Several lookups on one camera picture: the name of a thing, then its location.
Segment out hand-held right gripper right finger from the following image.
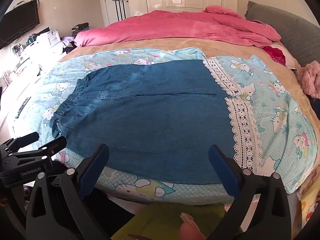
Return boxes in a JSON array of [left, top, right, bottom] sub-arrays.
[[206, 144, 292, 240]]

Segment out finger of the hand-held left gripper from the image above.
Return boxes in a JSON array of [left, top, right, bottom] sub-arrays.
[[5, 137, 67, 167], [0, 132, 40, 155]]

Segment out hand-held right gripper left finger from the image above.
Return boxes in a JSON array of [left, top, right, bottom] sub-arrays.
[[26, 144, 118, 240]]

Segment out blue denim pants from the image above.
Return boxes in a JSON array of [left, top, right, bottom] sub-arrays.
[[49, 59, 263, 184]]

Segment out person's right hand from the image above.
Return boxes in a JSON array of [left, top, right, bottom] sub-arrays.
[[179, 212, 207, 240]]

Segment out light blue cartoon cat sheet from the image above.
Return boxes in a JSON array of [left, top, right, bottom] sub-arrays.
[[19, 48, 319, 204]]

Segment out yellow-green garment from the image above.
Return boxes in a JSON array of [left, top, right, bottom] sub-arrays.
[[111, 202, 233, 240]]

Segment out white dresser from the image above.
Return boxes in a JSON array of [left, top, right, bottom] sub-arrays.
[[0, 27, 68, 140]]

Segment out yellow cartoon blanket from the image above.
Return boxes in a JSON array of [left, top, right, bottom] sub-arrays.
[[296, 172, 320, 233]]

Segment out purple cloth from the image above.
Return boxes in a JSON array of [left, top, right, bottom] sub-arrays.
[[60, 36, 75, 48]]

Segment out white storage box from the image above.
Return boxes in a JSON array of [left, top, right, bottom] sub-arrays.
[[37, 29, 61, 48]]

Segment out black television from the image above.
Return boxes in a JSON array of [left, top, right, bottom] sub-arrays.
[[0, 0, 40, 49]]

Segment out pile of dark clothes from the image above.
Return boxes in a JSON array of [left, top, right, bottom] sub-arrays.
[[71, 22, 90, 36]]

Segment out pink fluffy cloth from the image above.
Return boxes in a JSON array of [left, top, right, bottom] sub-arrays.
[[296, 60, 320, 98]]

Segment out red floral pillow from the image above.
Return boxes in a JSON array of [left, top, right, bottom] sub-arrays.
[[262, 44, 302, 70]]

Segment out tan bed blanket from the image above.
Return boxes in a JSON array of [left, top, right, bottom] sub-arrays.
[[59, 37, 320, 188]]

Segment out pink duvet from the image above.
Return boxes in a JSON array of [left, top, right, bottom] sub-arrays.
[[74, 5, 282, 48]]

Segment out grey padded headboard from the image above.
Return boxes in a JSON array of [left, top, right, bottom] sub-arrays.
[[244, 1, 320, 68]]

